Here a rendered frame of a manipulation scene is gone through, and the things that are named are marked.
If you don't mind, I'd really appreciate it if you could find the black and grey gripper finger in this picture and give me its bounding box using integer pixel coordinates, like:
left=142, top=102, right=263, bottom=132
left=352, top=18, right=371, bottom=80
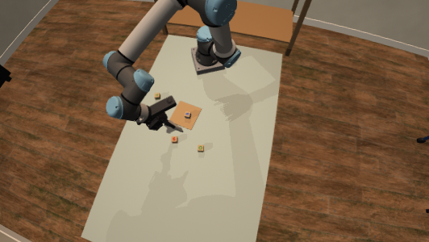
left=162, top=119, right=183, bottom=133

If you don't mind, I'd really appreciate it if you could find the orange flat mat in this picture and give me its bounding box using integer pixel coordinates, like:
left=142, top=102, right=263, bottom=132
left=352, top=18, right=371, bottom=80
left=170, top=101, right=202, bottom=130

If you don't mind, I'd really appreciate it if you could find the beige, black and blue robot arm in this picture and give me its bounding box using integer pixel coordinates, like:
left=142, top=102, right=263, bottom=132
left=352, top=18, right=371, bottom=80
left=103, top=0, right=241, bottom=123

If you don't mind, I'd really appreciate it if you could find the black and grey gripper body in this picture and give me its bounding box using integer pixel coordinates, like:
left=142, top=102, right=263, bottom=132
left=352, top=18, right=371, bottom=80
left=142, top=106, right=168, bottom=131

